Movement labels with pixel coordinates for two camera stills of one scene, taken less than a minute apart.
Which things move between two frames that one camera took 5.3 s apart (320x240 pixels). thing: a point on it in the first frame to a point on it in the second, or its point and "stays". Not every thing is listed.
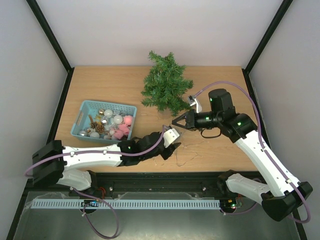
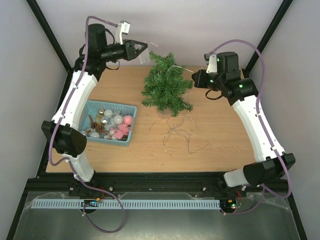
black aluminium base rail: [179, 182] stays
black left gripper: [174, 147] to [130, 52]
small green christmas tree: [165, 86] stays
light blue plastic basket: [105, 122] stays
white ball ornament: [118, 119] stays
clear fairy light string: [177, 155] to [195, 140]
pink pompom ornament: [128, 119] stays
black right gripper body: [188, 120] to [199, 78]
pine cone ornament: [100, 128] stays
